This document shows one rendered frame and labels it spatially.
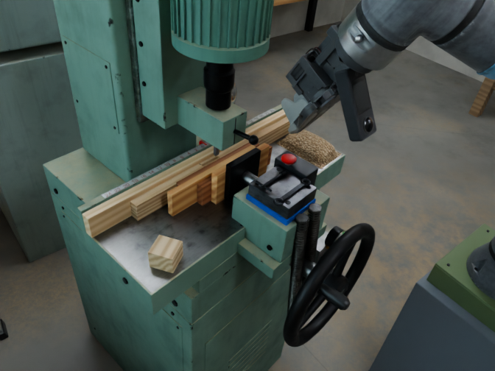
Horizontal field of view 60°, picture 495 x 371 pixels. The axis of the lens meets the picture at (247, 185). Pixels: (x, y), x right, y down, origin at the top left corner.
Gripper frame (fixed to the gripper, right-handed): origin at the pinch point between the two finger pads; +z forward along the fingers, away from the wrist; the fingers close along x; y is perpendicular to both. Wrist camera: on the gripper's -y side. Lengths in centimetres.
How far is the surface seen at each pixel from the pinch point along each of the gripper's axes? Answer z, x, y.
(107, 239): 24.4, 31.6, 4.3
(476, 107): 96, -269, -28
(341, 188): 113, -121, -17
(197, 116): 13.1, 6.6, 15.2
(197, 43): -4.6, 11.1, 19.8
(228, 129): 9.6, 4.8, 8.9
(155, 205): 23.1, 20.5, 5.5
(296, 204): 4.1, 6.9, -10.8
